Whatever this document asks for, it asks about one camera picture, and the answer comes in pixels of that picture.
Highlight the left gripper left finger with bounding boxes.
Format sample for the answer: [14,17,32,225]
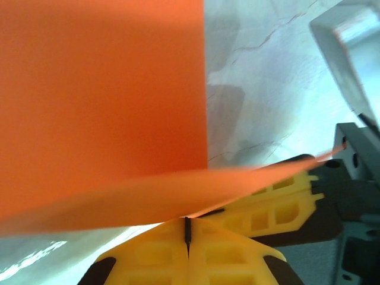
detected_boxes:
[77,218,190,285]

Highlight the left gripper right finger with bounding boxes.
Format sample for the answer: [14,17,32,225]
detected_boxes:
[188,218,303,285]

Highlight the orange paper sheet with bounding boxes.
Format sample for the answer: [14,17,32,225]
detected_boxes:
[0,0,348,238]

